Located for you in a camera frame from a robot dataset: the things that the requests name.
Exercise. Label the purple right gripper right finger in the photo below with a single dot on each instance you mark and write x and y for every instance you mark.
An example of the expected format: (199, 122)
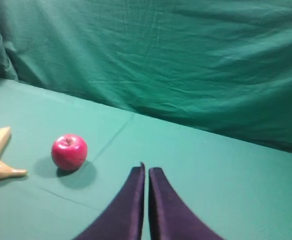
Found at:
(169, 217)

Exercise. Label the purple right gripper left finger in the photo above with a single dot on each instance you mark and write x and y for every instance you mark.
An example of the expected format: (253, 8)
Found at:
(123, 218)

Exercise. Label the green tablecloth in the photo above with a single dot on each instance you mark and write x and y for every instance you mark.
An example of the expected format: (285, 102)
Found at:
(241, 190)

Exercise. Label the red apple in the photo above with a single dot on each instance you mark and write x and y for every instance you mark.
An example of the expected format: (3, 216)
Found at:
(69, 152)

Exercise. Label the green backdrop cloth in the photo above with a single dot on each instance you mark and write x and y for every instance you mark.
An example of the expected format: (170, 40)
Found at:
(223, 66)

